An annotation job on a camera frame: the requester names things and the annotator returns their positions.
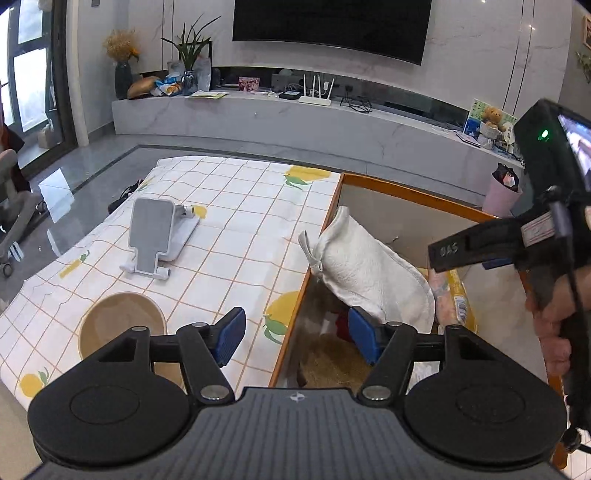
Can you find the green plant in vase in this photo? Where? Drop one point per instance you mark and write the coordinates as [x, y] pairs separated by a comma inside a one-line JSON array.
[[190, 55]]

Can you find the yellow papers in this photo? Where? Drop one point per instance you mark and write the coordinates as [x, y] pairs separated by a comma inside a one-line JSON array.
[[207, 94]]

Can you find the pink trash bin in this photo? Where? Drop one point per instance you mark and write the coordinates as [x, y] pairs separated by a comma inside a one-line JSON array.
[[501, 196]]

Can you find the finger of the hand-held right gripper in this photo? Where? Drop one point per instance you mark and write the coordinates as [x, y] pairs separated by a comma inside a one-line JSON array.
[[461, 247]]

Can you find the snack packets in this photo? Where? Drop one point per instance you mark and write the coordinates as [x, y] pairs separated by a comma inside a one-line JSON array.
[[168, 86]]

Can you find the wooden frame drawer box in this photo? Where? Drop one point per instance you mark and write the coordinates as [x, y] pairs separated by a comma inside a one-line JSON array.
[[392, 217]]

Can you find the black slippers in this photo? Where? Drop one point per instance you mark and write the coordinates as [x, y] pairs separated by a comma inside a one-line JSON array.
[[122, 198]]

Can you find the pink photo card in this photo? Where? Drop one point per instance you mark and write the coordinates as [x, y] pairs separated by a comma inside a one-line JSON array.
[[249, 84]]

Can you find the checkered lemon print tablecloth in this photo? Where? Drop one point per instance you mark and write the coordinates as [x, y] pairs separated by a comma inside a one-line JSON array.
[[231, 207]]

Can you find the yellow tissue packet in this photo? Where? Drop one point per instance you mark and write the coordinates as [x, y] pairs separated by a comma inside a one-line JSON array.
[[461, 300]]

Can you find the brown fuzzy cloth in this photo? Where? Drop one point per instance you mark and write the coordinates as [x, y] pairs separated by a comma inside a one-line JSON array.
[[332, 364]]

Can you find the small black box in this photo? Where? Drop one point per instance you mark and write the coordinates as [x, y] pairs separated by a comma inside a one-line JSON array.
[[290, 95]]

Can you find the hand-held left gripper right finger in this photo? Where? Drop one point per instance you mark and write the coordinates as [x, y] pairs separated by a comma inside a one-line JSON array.
[[362, 337]]

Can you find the white router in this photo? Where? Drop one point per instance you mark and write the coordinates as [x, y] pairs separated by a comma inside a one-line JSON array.
[[316, 98]]

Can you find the white grey phone stand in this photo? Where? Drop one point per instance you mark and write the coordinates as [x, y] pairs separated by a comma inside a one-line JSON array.
[[152, 230]]

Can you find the black television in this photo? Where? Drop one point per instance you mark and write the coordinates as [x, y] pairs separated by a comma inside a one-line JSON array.
[[332, 27]]

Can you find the teddy bear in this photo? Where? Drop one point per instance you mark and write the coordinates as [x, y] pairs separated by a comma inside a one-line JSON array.
[[493, 117]]

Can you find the grey office chair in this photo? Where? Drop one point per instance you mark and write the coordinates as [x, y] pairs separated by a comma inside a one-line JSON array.
[[18, 203]]

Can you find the marble television cabinet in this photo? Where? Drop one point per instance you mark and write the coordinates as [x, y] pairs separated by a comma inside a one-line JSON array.
[[277, 124]]

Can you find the wooden bowl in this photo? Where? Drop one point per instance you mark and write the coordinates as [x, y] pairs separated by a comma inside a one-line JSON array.
[[120, 318]]

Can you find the brown round object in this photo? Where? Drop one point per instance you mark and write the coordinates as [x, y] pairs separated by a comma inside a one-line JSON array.
[[143, 87]]

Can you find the white jug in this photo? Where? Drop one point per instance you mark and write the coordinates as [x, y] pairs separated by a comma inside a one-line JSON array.
[[48, 136]]

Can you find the cream bath mitt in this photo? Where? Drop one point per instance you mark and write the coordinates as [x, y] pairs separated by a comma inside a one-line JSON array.
[[364, 267]]

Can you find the green printed box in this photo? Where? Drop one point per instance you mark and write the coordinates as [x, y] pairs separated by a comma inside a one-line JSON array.
[[475, 115]]

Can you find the dried flowers in dark vase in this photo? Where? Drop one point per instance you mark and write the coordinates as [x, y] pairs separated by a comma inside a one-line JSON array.
[[122, 60]]

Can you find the person's right hand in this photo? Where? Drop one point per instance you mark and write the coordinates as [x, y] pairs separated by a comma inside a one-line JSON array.
[[551, 341]]

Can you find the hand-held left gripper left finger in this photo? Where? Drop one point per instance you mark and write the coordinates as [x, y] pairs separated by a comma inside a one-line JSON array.
[[233, 332]]

